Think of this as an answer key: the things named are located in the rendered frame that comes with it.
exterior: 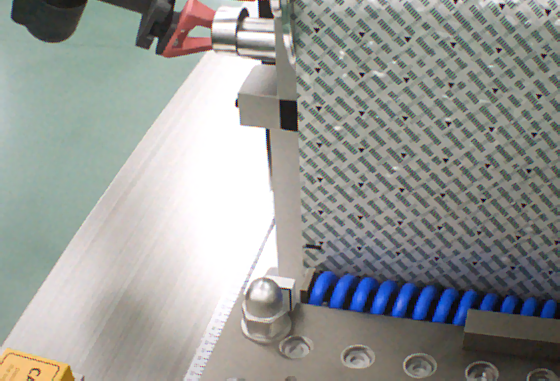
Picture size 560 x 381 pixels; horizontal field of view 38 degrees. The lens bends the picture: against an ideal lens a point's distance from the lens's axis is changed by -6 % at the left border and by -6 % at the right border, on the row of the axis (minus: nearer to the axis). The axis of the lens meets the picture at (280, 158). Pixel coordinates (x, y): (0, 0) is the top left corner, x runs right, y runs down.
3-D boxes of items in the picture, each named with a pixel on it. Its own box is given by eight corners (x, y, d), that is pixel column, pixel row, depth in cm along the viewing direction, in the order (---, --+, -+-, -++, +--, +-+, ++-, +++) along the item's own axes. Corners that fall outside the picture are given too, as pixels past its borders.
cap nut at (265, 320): (249, 305, 64) (245, 260, 61) (297, 313, 63) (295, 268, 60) (234, 338, 61) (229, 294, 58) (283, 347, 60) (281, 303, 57)
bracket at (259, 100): (264, 274, 86) (245, -12, 68) (327, 284, 84) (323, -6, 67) (249, 308, 82) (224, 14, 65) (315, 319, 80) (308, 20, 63)
